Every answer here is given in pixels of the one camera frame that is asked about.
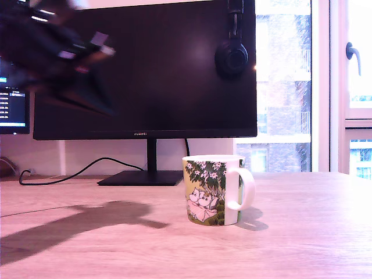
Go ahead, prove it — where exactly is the dark window handle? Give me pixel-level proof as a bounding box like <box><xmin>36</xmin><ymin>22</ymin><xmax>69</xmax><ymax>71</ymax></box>
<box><xmin>345</xmin><ymin>41</ymin><xmax>362</xmax><ymax>77</ymax></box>

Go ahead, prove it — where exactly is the black cable with plug end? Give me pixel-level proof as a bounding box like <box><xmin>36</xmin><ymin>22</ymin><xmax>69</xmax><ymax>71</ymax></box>
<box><xmin>19</xmin><ymin>156</ymin><xmax>146</xmax><ymax>186</ymax></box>

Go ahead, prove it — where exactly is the white window frame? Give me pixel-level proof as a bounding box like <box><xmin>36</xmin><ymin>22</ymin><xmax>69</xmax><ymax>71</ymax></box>
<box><xmin>310</xmin><ymin>0</ymin><xmax>372</xmax><ymax>175</ymax></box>

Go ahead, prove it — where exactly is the white mug with cartoon print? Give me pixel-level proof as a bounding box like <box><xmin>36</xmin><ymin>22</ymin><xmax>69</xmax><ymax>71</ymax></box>
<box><xmin>181</xmin><ymin>155</ymin><xmax>256</xmax><ymax>227</ymax></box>

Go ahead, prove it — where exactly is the large black Huawei monitor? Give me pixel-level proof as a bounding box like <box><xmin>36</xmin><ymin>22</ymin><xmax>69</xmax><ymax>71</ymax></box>
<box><xmin>32</xmin><ymin>0</ymin><xmax>258</xmax><ymax>187</ymax></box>

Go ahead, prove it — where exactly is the black over-ear headphones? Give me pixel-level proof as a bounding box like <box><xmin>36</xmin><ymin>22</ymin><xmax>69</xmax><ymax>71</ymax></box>
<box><xmin>214</xmin><ymin>0</ymin><xmax>249</xmax><ymax>80</ymax></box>

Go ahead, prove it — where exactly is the monitor showing dark text windows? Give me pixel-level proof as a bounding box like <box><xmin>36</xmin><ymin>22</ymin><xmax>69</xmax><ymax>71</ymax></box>
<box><xmin>0</xmin><ymin>56</ymin><xmax>31</xmax><ymax>135</ymax></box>

